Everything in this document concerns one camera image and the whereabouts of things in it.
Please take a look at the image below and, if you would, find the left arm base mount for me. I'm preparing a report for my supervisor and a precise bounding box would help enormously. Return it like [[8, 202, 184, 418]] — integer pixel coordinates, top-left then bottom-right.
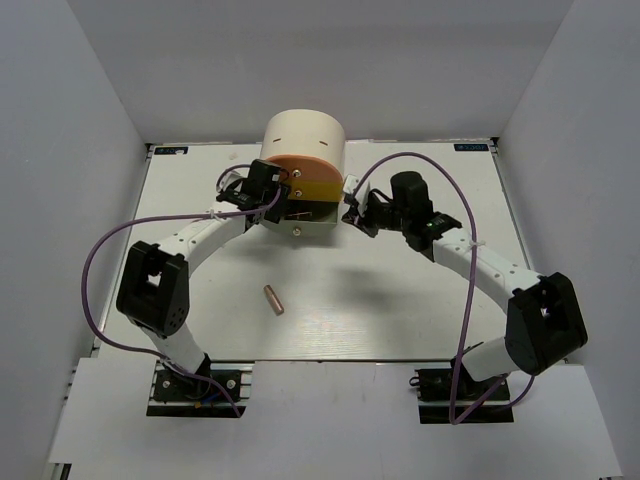
[[146, 361, 254, 419]]

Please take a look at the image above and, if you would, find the black gold lipstick case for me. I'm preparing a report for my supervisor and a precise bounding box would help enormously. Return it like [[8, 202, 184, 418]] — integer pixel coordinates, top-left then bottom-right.
[[284, 209, 313, 221]]

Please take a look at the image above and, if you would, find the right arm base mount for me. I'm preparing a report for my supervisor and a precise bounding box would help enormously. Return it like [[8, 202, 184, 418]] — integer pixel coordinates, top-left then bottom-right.
[[409, 367, 514, 425]]

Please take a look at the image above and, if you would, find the rose gold lipstick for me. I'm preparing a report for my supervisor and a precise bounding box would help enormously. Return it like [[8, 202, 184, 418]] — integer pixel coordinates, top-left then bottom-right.
[[263, 285, 285, 316]]

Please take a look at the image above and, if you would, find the round beige orange organizer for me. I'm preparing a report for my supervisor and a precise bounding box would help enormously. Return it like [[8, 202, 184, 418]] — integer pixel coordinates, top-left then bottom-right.
[[260, 109, 346, 237]]

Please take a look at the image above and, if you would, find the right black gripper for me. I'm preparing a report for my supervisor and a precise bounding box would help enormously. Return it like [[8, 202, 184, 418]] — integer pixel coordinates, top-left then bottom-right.
[[342, 196, 410, 239]]

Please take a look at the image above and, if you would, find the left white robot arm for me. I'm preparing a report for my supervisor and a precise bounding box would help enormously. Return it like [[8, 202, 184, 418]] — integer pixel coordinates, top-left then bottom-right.
[[116, 160, 291, 399]]

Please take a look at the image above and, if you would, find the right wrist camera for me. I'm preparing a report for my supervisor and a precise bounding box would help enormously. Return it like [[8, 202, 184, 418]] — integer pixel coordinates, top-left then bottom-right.
[[342, 174, 360, 201]]

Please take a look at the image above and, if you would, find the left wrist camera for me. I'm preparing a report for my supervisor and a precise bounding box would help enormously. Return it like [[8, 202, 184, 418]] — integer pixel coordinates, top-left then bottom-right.
[[216, 164, 249, 192]]

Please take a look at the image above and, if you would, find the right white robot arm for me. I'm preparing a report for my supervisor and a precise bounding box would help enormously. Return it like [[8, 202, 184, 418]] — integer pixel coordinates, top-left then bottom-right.
[[342, 171, 588, 399]]

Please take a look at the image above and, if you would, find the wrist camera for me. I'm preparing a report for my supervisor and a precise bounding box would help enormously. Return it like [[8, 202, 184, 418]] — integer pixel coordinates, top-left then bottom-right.
[[216, 164, 249, 192], [342, 174, 360, 201]]

